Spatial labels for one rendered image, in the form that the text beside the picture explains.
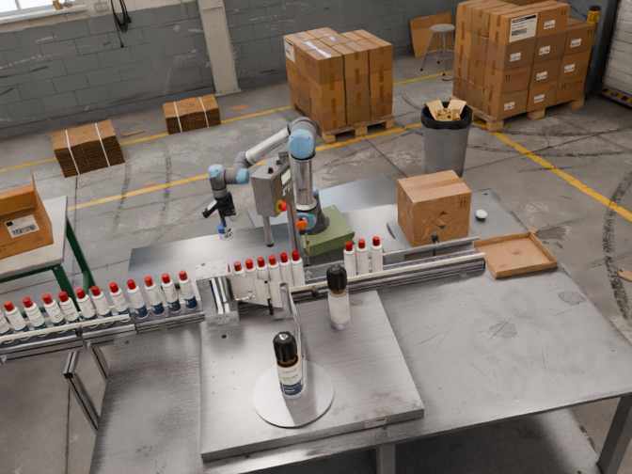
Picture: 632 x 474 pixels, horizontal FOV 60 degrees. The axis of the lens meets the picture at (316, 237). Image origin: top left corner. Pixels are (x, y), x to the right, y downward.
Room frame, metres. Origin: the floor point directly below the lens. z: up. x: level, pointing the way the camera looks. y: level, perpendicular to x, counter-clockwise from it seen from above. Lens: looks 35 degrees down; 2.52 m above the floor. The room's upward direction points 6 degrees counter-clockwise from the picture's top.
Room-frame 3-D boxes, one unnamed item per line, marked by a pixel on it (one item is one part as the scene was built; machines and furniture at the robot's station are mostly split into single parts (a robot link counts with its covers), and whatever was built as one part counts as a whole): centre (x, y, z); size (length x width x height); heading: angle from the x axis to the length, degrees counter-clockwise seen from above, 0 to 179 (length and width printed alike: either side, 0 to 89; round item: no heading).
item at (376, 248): (2.00, -0.27, 0.98); 0.05 x 0.05 x 0.20
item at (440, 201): (2.35, -0.61, 0.99); 0.30 x 0.24 x 0.27; 97
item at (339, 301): (1.70, -0.07, 1.03); 0.09 x 0.09 x 0.30
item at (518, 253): (2.07, -0.95, 0.85); 0.30 x 0.26 x 0.04; 96
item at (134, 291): (1.88, 0.82, 0.98); 0.05 x 0.05 x 0.20
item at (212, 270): (1.82, 0.45, 1.14); 0.14 x 0.11 x 0.01; 96
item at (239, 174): (2.35, 0.34, 1.30); 0.11 x 0.11 x 0.08; 80
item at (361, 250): (1.99, -0.20, 0.98); 0.05 x 0.05 x 0.20
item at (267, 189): (2.04, 0.16, 1.38); 0.17 x 0.10 x 0.19; 151
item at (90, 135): (5.57, 2.36, 0.16); 0.65 x 0.54 x 0.32; 110
